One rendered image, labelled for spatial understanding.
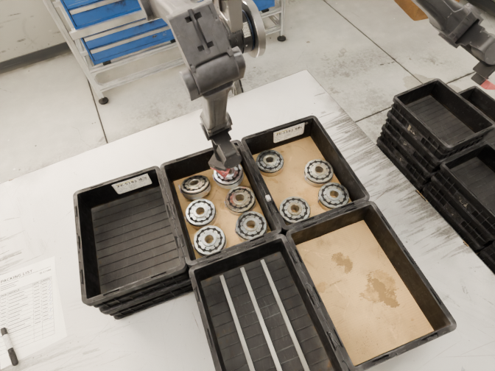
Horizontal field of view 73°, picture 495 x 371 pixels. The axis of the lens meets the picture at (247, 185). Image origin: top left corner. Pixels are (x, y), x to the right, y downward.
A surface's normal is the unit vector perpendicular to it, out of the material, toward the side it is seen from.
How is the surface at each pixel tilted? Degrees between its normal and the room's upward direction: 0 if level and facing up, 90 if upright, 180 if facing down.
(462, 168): 0
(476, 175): 0
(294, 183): 0
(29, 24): 90
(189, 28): 51
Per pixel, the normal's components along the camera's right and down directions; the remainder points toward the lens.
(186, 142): -0.07, -0.55
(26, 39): 0.43, 0.74
